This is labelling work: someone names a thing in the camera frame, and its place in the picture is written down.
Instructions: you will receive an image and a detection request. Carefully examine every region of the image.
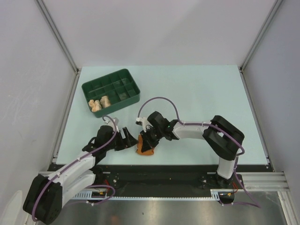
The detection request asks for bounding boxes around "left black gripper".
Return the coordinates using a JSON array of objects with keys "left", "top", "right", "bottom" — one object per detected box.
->
[{"left": 105, "top": 127, "right": 138, "bottom": 151}]

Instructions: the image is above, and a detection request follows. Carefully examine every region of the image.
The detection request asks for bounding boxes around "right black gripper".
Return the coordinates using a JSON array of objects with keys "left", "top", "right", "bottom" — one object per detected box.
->
[{"left": 140, "top": 127, "right": 164, "bottom": 153}]

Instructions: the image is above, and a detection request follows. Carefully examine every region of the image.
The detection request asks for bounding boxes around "orange brown underwear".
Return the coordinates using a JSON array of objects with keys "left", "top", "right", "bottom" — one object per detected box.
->
[{"left": 136, "top": 135, "right": 154, "bottom": 156}]

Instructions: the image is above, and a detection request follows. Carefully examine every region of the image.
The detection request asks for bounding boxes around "beige navy-trimmed underwear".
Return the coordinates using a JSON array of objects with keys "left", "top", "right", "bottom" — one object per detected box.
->
[{"left": 100, "top": 95, "right": 111, "bottom": 108}]

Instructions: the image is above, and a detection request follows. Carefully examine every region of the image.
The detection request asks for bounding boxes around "peach boxer underwear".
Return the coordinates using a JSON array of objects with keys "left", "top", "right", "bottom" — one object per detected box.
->
[{"left": 88, "top": 99, "right": 102, "bottom": 112}]

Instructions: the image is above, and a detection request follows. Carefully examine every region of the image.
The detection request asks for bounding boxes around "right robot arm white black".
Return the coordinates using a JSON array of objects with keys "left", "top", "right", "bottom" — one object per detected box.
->
[{"left": 136, "top": 111, "right": 245, "bottom": 188}]

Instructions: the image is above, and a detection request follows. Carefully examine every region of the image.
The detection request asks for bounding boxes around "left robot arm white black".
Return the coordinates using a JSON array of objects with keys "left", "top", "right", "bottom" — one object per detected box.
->
[{"left": 22, "top": 125, "right": 138, "bottom": 225}]

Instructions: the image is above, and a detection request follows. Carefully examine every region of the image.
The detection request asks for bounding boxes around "green compartment tray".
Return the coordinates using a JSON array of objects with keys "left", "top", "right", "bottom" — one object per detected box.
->
[{"left": 82, "top": 68, "right": 141, "bottom": 118}]

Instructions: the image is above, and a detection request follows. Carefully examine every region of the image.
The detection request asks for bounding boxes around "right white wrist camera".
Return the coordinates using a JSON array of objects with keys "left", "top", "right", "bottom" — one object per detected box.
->
[{"left": 135, "top": 117, "right": 153, "bottom": 132}]

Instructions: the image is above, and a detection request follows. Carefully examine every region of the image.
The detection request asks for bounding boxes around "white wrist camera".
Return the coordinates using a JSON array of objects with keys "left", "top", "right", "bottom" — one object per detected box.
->
[
  {"left": 104, "top": 118, "right": 119, "bottom": 132},
  {"left": 135, "top": 117, "right": 153, "bottom": 132}
]

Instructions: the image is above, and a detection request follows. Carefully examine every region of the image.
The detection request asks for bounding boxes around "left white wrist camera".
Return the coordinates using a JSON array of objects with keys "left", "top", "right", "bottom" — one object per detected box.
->
[{"left": 104, "top": 118, "right": 119, "bottom": 132}]

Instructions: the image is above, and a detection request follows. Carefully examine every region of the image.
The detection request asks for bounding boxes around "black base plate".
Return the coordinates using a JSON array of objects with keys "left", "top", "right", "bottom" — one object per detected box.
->
[{"left": 77, "top": 164, "right": 244, "bottom": 199}]

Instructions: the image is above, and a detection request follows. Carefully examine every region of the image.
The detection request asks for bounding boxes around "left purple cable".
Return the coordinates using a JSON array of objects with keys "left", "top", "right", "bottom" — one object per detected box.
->
[{"left": 30, "top": 115, "right": 118, "bottom": 222}]

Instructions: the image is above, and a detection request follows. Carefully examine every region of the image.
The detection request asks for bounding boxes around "purple cable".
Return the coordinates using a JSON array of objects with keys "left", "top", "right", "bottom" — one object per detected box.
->
[
  {"left": 138, "top": 97, "right": 261, "bottom": 208},
  {"left": 30, "top": 115, "right": 118, "bottom": 222}
]

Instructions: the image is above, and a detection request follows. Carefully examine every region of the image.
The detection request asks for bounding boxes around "white slotted cable duct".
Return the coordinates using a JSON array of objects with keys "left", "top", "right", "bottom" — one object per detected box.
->
[{"left": 71, "top": 189, "right": 234, "bottom": 202}]

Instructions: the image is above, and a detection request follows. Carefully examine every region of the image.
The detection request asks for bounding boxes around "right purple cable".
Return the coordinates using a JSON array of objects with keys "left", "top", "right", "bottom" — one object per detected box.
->
[{"left": 138, "top": 97, "right": 261, "bottom": 208}]

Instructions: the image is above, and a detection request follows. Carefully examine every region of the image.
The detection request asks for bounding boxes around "left aluminium frame post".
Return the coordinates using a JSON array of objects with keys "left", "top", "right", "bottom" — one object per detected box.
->
[{"left": 35, "top": 0, "right": 79, "bottom": 74}]

